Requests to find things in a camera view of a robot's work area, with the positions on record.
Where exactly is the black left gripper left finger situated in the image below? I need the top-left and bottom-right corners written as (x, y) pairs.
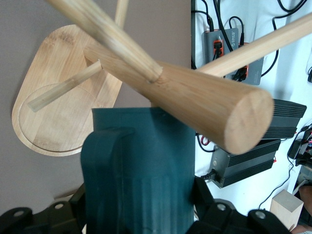
top-left (0, 182), bottom-right (86, 234)

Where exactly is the brown table cover sheet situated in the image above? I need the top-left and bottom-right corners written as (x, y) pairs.
top-left (0, 0), bottom-right (192, 213)

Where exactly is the grey ORICO USB hub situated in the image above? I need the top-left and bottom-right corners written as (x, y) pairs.
top-left (201, 27), bottom-right (265, 86)

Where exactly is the teal ribbed cup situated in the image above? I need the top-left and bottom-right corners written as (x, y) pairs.
top-left (80, 107), bottom-right (197, 234)

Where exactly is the wooden mug tree stand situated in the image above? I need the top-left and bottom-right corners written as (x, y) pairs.
top-left (11, 0), bottom-right (312, 156)

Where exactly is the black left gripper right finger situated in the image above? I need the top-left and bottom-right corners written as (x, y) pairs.
top-left (194, 177), bottom-right (292, 234)

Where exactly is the black electronic module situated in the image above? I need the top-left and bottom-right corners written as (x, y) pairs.
top-left (287, 124), bottom-right (312, 167)

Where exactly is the light wooden block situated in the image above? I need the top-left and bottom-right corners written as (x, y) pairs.
top-left (270, 189), bottom-right (304, 231)

